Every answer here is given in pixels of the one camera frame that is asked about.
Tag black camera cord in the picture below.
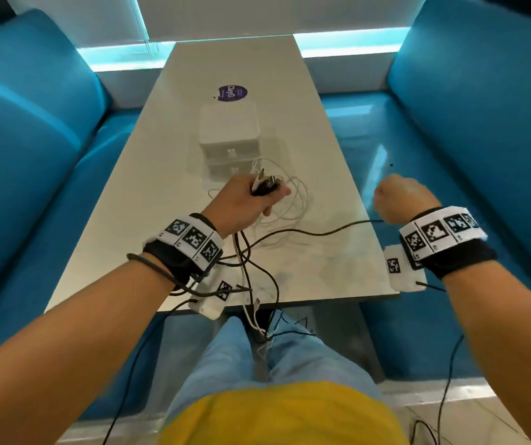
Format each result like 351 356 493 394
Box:
414 281 466 445
103 299 197 445

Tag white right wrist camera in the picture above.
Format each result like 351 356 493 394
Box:
382 244 429 292

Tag white box with drawers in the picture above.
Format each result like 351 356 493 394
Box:
197 101 262 181

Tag blue leather sofa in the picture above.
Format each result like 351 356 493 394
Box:
0 9 144 420
321 0 531 381

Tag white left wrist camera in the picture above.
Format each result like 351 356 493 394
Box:
189 266 243 320

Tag person's left hand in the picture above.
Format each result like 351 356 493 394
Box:
200 173 292 240

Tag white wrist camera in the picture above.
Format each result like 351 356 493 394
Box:
189 266 243 320
382 244 429 292

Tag black left camera cord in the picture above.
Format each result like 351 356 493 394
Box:
103 299 197 445

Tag person's yellow shirt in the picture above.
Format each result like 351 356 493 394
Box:
159 381 410 445

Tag black marker-tagged left wristband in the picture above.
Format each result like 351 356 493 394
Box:
142 213 225 288

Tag bundle of black white cables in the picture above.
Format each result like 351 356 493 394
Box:
219 219 385 267

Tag white table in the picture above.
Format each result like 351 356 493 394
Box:
45 35 401 313

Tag person's right forearm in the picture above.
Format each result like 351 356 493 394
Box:
441 259 531 445

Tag person's right hand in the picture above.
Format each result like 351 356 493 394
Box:
373 173 442 226

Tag black marker-tagged right wristband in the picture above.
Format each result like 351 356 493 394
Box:
398 206 498 280

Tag cyan vertical wall light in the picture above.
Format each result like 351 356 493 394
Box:
128 0 151 42

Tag round purple sticker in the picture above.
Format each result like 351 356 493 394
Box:
213 84 249 103

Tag person's blue jeans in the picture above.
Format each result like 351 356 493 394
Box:
161 310 385 427

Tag black marker-tagged wristband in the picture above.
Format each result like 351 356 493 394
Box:
142 213 225 288
398 206 498 280

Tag tangle of white cables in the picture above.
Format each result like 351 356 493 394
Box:
207 157 311 230

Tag black right camera cord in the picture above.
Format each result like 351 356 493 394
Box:
414 281 466 445

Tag cyan light strip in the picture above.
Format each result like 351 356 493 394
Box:
78 26 410 72

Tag person's left forearm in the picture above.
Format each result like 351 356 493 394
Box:
0 259 176 445

